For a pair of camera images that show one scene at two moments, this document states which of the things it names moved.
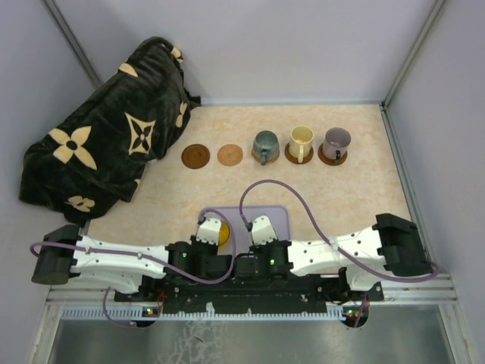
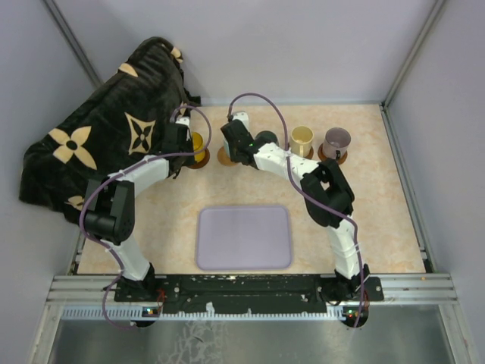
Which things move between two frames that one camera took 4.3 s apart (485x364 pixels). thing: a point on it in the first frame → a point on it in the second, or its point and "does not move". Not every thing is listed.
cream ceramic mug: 301,140 does not move
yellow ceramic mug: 224,233 → 199,152
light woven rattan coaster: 229,155 does not move
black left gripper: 214,248 → 190,159
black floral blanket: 96,155 does not move
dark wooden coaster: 330,161 does not move
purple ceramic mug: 336,142 does not move
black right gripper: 258,249 → 233,156
